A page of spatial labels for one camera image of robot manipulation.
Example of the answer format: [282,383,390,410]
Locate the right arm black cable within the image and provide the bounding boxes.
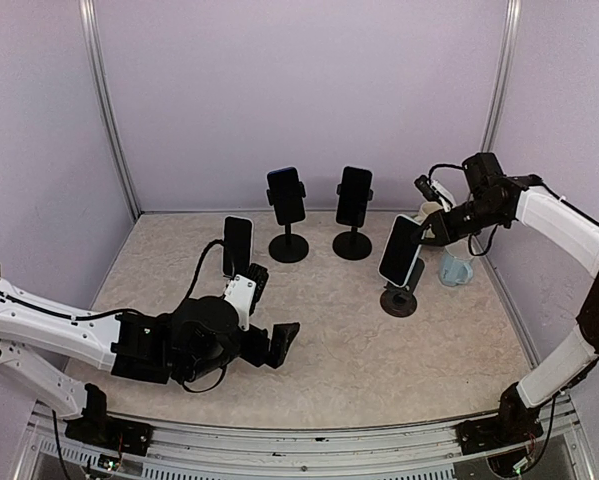
[426,162,599,259]

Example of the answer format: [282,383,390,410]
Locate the cream ceramic mug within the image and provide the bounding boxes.
[414,202,443,224]

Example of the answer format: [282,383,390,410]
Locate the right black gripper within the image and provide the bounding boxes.
[413,194,510,245]

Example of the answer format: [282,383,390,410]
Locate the teal phone black screen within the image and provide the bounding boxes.
[336,166,372,228]

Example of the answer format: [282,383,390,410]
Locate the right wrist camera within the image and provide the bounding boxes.
[414,175,455,211]

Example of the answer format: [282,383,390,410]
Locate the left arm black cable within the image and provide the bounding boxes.
[0,239,230,394]

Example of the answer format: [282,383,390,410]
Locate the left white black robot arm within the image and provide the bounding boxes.
[0,266,300,445]

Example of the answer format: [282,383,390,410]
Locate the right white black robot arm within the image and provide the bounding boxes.
[412,152,599,444]

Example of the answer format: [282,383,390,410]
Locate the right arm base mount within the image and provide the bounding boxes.
[455,416,544,455]

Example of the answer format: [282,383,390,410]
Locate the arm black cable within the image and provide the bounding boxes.
[0,239,230,394]
[426,162,599,259]

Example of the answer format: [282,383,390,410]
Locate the light blue mug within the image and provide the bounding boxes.
[438,245,474,287]

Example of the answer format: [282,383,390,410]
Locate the black folding stand right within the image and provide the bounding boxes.
[379,258,425,318]

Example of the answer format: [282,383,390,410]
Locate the left aluminium frame post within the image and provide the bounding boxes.
[79,0,143,223]

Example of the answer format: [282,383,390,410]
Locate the right aluminium frame post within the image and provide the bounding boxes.
[480,0,522,151]

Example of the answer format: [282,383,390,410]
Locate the front aluminium rail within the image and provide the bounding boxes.
[16,394,598,480]

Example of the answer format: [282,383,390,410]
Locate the aluminium frame post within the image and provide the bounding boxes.
[79,0,143,223]
[480,0,522,151]

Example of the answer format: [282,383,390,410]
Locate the blue phone black screen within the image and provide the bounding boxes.
[266,167,306,226]

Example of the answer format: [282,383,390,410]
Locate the black pole phone stand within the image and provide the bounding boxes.
[265,184,312,264]
[331,182,376,261]

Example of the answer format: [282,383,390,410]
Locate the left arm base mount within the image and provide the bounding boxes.
[65,415,153,457]

